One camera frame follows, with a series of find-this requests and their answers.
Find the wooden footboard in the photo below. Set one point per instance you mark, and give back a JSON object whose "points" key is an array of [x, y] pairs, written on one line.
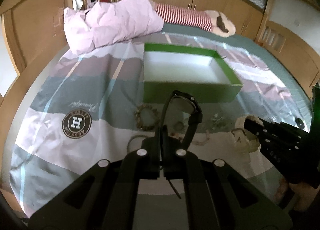
{"points": [[297, 56]]}

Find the striped plush doll pillow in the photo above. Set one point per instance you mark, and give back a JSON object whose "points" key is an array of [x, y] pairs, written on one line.
{"points": [[210, 21]]}

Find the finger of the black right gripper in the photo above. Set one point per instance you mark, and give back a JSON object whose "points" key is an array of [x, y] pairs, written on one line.
{"points": [[294, 152]]}

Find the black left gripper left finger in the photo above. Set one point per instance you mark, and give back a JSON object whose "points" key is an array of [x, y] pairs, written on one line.
{"points": [[104, 197]]}

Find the pink folded quilt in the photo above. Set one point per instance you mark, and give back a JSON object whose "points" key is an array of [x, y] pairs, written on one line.
{"points": [[108, 23]]}

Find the plaid bed sheet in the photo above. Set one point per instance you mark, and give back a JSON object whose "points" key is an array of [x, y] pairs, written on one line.
{"points": [[92, 104]]}

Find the green cardboard box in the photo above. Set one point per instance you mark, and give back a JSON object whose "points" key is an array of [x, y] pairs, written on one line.
{"points": [[202, 73]]}

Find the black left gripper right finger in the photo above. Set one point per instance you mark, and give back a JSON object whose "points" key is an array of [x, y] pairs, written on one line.
{"points": [[217, 196]]}

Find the wooden headboard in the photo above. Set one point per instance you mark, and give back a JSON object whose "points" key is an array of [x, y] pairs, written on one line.
{"points": [[33, 34]]}

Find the black wrist watch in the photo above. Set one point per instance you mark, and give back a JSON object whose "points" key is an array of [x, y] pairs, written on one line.
{"points": [[180, 118]]}

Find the thin metal bangle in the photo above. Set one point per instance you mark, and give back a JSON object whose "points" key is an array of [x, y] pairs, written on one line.
{"points": [[135, 143]]}

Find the green mattress cover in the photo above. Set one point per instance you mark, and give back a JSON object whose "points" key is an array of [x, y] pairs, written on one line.
{"points": [[297, 93]]}

